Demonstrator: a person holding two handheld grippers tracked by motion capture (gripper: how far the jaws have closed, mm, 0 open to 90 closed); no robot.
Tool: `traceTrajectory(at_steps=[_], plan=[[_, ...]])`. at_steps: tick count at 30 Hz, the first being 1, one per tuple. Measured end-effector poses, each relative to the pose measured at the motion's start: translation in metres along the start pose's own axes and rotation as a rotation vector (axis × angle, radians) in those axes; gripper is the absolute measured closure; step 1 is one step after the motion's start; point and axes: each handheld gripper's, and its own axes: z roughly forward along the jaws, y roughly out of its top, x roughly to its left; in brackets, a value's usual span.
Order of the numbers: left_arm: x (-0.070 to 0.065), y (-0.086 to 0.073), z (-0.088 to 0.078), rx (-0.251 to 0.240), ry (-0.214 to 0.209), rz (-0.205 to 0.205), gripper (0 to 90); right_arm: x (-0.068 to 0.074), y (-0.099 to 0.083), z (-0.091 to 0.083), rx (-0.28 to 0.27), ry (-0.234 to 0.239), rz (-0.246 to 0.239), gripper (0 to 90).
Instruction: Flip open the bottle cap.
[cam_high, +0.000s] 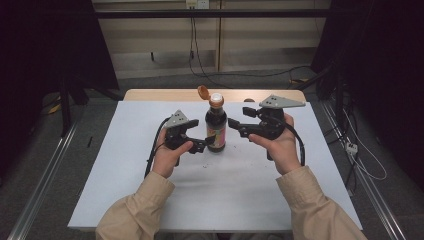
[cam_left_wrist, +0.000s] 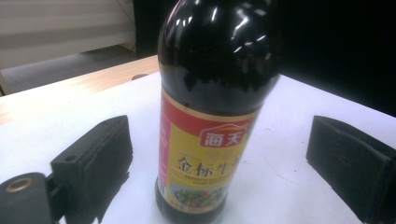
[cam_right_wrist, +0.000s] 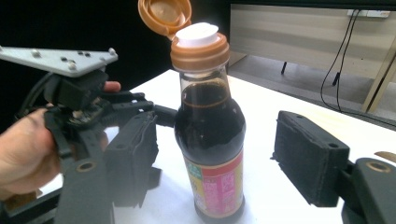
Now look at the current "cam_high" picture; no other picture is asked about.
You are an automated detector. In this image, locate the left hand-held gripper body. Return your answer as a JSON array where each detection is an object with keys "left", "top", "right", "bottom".
[{"left": 164, "top": 109, "right": 195, "bottom": 151}]

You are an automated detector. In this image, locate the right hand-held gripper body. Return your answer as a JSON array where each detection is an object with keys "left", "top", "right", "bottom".
[{"left": 258, "top": 94, "right": 307, "bottom": 141}]

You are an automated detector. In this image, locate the dark soy sauce bottle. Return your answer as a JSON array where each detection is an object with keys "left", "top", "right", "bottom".
[{"left": 196, "top": 84, "right": 229, "bottom": 154}]

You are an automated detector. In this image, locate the person's left hand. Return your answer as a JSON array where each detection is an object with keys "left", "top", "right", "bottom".
[{"left": 151, "top": 127, "right": 194, "bottom": 180}]

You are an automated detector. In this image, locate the person's right hand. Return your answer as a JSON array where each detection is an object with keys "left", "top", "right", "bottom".
[{"left": 247, "top": 113, "right": 303, "bottom": 176}]

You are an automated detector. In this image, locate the wooden table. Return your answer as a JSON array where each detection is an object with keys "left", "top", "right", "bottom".
[{"left": 67, "top": 88, "right": 363, "bottom": 233}]

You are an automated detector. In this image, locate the black horizontal bar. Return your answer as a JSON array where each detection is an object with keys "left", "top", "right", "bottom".
[{"left": 94, "top": 8, "right": 332, "bottom": 20}]

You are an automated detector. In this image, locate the black metal stand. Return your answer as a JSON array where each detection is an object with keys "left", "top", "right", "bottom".
[{"left": 59, "top": 75, "right": 73, "bottom": 138}]

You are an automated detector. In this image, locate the black curtain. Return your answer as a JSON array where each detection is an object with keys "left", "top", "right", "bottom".
[
  {"left": 0, "top": 0, "right": 120, "bottom": 174},
  {"left": 311, "top": 0, "right": 424, "bottom": 189}
]

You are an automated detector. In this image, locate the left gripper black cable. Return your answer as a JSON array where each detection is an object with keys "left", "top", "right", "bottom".
[{"left": 143, "top": 116, "right": 171, "bottom": 178}]

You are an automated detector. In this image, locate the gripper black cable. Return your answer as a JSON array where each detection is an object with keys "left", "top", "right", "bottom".
[
  {"left": 283, "top": 122, "right": 307, "bottom": 167},
  {"left": 143, "top": 116, "right": 171, "bottom": 178}
]

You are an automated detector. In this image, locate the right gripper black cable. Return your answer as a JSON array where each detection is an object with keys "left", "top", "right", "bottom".
[{"left": 283, "top": 122, "right": 307, "bottom": 167}]

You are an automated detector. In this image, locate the black power cable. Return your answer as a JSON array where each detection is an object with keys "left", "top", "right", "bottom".
[
  {"left": 188, "top": 8, "right": 232, "bottom": 89},
  {"left": 192, "top": 16, "right": 313, "bottom": 80}
]

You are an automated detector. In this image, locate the beige wall cabinet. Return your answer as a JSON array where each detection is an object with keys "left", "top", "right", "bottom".
[{"left": 91, "top": 0, "right": 332, "bottom": 80}]

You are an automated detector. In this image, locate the white cable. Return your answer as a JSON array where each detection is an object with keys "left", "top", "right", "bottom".
[{"left": 342, "top": 109, "right": 388, "bottom": 182}]

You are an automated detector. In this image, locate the white wall socket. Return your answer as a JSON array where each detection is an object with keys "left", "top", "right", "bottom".
[{"left": 185, "top": 0, "right": 211, "bottom": 10}]

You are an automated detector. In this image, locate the aluminium floor rail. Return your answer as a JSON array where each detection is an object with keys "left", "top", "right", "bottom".
[
  {"left": 7, "top": 109, "right": 80, "bottom": 240},
  {"left": 319, "top": 99, "right": 407, "bottom": 240}
]

